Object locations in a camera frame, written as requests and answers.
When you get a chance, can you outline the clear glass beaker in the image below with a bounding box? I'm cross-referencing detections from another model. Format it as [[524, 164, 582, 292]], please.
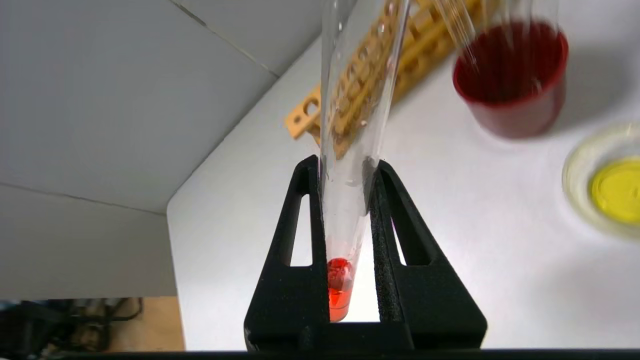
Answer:
[[561, 122, 640, 243]]

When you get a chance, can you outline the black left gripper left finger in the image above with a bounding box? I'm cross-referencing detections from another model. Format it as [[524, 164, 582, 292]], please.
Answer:
[[244, 155, 332, 351]]

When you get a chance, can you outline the black cable clutter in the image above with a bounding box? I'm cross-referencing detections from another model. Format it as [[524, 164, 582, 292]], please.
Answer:
[[0, 297, 146, 354]]

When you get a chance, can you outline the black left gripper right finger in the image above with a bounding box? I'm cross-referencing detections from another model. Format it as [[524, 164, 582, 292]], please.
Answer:
[[369, 159, 488, 351]]

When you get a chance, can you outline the red plastic cup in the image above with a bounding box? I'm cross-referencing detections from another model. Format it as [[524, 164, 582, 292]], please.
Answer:
[[452, 19, 570, 140]]

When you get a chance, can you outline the test tube with red pigment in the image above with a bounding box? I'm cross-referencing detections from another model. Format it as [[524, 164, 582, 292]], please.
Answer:
[[320, 0, 411, 323]]

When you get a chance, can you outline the wooden test tube rack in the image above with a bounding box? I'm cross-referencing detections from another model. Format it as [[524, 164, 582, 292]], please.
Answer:
[[285, 0, 501, 161]]

